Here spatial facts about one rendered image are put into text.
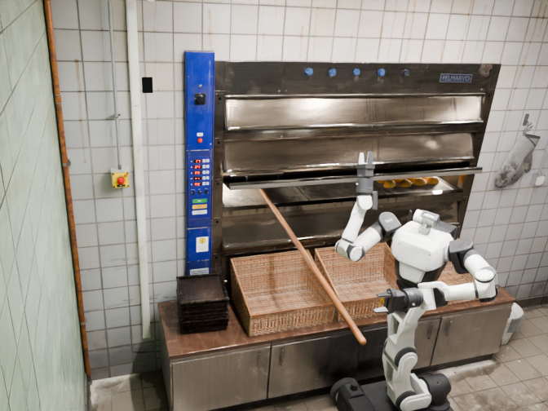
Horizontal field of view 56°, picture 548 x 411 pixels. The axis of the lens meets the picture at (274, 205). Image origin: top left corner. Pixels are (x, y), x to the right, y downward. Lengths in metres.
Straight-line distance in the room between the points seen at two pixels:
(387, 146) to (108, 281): 1.99
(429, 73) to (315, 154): 0.89
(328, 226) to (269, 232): 0.42
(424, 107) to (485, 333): 1.67
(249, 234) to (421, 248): 1.19
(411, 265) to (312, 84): 1.21
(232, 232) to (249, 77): 0.99
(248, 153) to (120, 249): 0.96
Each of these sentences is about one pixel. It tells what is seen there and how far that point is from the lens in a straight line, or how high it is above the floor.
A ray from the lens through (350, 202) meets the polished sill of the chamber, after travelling 3.56.
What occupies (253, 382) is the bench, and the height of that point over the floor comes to 0.26.
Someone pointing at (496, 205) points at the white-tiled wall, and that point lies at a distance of 4.31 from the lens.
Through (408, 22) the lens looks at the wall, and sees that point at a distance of 3.39.
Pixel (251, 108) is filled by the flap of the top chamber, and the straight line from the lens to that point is 3.09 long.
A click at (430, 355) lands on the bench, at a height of 0.20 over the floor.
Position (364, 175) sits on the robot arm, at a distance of 2.67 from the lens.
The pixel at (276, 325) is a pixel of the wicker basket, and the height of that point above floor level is 0.63.
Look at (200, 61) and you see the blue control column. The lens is 2.92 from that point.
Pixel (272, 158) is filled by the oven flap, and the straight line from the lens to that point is 3.20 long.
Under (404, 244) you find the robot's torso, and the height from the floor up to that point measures 1.35.
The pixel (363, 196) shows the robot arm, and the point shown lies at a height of 1.56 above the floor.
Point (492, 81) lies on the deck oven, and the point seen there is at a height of 1.98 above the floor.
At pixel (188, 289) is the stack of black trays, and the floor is 0.80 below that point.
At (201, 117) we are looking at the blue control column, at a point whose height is 1.79.
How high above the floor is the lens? 2.58
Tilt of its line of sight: 25 degrees down
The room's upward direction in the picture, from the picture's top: 4 degrees clockwise
